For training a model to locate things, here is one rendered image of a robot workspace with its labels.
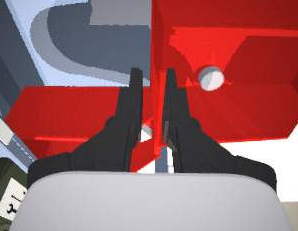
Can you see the dark green tool case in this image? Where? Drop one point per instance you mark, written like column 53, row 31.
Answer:
column 13, row 182

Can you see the dark grey metal shelf rack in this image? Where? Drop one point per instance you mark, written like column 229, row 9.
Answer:
column 68, row 43

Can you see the red bin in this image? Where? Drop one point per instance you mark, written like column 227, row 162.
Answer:
column 56, row 117
column 258, row 100

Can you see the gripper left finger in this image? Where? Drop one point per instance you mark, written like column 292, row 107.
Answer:
column 110, row 150

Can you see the grey steel disc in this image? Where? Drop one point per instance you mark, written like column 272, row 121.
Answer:
column 210, row 78

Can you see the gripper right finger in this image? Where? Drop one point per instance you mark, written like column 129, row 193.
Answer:
column 193, row 151

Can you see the small grey block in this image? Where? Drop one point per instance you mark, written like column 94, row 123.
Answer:
column 146, row 133

